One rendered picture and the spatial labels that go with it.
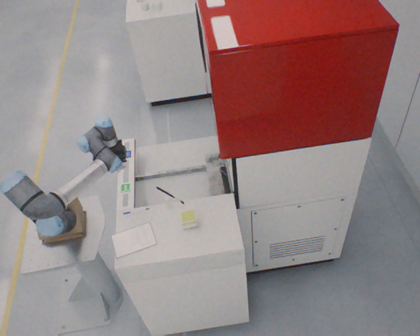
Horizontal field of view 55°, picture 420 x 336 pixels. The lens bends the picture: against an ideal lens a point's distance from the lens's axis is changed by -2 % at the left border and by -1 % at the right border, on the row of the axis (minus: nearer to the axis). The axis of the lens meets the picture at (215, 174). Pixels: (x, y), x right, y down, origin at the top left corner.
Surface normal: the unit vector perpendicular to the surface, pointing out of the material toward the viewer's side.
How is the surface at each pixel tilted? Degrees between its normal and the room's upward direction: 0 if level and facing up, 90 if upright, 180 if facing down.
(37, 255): 0
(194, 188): 0
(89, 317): 0
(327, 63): 90
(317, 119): 90
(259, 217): 90
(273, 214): 90
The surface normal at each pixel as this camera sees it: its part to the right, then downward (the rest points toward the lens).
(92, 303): -0.08, -0.66
